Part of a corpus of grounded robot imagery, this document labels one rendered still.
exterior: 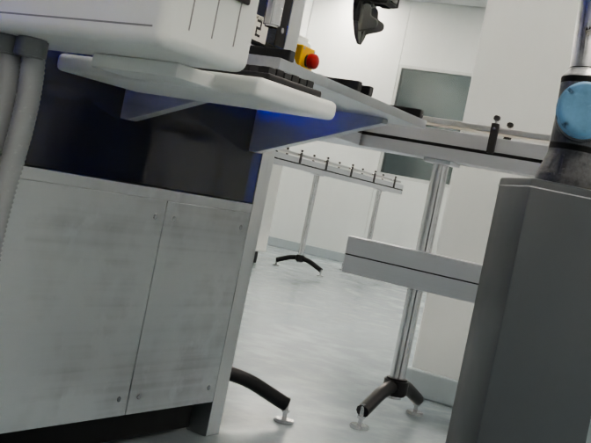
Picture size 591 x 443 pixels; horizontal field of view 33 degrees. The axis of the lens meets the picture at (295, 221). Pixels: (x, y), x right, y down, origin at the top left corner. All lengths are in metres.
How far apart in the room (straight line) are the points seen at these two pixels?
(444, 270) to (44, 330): 1.48
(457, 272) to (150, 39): 1.97
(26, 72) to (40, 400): 0.78
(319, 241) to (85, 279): 9.33
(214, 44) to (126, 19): 0.12
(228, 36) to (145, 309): 1.02
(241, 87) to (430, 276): 1.79
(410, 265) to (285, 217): 8.43
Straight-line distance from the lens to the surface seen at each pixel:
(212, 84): 1.51
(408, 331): 3.22
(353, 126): 2.37
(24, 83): 1.56
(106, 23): 1.38
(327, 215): 11.34
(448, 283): 3.15
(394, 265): 3.22
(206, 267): 2.44
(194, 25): 1.34
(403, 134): 3.22
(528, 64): 3.78
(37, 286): 2.00
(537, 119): 3.73
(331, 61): 11.60
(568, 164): 2.40
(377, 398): 3.12
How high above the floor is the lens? 0.65
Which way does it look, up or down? 2 degrees down
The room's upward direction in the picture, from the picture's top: 11 degrees clockwise
